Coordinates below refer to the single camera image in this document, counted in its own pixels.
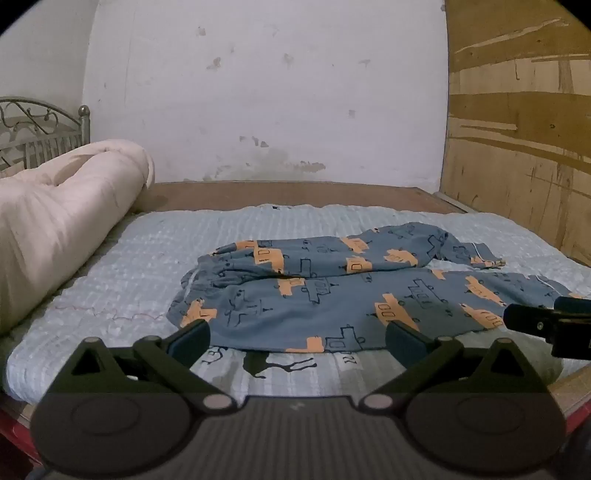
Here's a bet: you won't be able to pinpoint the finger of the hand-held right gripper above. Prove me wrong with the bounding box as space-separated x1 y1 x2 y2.
502 302 560 343

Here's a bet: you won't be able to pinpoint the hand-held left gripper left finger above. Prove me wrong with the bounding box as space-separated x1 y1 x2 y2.
56 319 238 411

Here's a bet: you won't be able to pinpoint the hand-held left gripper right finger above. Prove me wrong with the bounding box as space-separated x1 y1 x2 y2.
358 320 546 411

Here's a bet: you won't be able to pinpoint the blue orange printed pants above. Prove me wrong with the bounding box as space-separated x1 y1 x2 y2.
166 222 585 354

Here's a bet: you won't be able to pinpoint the red thread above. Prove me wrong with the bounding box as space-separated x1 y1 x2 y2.
52 302 168 325

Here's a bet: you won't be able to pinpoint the light blue quilted blanket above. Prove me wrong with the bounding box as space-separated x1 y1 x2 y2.
0 203 591 407

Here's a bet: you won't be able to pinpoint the plywood board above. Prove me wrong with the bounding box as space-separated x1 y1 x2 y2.
438 0 591 268

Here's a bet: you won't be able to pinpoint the rolled cream quilt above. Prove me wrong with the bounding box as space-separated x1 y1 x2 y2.
0 139 155 335

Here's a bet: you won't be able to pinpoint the metal bed headboard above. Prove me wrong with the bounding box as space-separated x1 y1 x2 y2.
0 96 91 178

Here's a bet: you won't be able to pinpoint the red bed frame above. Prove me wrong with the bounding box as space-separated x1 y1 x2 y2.
0 390 44 480

